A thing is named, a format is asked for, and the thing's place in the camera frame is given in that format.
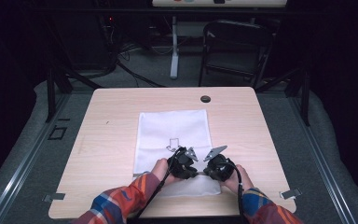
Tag white towel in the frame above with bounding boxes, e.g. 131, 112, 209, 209
132, 108, 223, 198

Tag black metal stand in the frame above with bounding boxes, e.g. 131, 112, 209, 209
255, 63, 312, 127
44, 64, 104, 124

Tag light background desk top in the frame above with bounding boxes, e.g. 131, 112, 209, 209
151, 0, 289, 8

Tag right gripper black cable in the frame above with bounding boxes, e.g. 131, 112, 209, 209
226, 161, 245, 219

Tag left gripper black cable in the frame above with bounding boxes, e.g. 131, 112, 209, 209
134, 147, 185, 220

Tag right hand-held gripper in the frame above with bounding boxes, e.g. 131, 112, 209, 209
202, 145, 239, 183

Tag grey table bracket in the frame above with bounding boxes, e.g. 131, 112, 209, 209
279, 187, 303, 201
42, 192, 66, 203

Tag black computer tower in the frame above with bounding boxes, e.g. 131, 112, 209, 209
55, 12, 117, 71

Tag person's right hand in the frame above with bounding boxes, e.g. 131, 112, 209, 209
220, 163, 255, 195

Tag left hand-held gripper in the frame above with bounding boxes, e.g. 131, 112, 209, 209
167, 146, 200, 181

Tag aluminium floor rail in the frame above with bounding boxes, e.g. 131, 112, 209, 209
287, 92, 357, 224
0, 92, 73, 224

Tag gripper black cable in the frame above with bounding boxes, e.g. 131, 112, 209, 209
226, 161, 245, 219
134, 147, 185, 220

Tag white desk leg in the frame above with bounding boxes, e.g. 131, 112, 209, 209
169, 15, 181, 80

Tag person's left hand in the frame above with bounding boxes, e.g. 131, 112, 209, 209
150, 157, 183, 187

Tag black folding chair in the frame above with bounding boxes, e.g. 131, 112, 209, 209
198, 20, 276, 90

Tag black floor cables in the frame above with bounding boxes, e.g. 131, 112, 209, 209
115, 40, 167, 89

